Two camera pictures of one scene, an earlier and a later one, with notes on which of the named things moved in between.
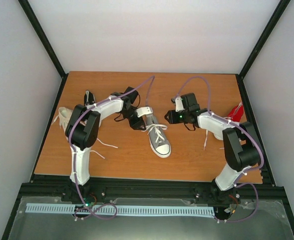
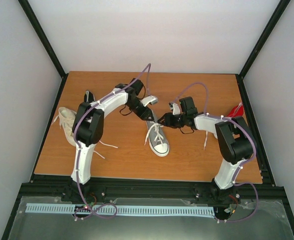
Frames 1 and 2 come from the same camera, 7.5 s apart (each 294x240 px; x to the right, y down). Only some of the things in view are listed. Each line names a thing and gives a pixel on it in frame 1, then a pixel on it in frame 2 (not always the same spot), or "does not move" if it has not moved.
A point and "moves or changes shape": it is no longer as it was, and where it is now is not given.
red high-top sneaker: (236, 113) does not move
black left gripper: (135, 124) to (143, 115)
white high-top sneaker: (64, 116) does not move
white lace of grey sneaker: (154, 127) moves or changes shape
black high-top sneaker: (89, 98) does not move
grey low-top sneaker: (159, 141) does not move
